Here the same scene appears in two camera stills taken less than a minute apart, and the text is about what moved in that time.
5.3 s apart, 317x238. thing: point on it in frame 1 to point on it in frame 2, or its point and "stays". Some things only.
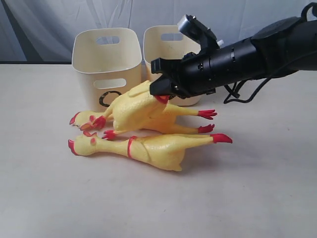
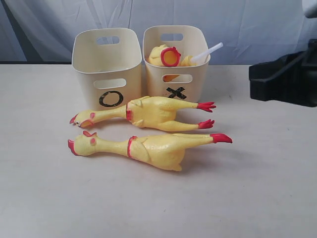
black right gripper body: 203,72 to 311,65
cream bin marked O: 106,62 stays
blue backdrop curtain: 42,31 stays
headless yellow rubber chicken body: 134,110 to 164,55
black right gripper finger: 168,67 to 270,70
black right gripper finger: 163,86 to 296,86
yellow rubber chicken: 165,151 stays
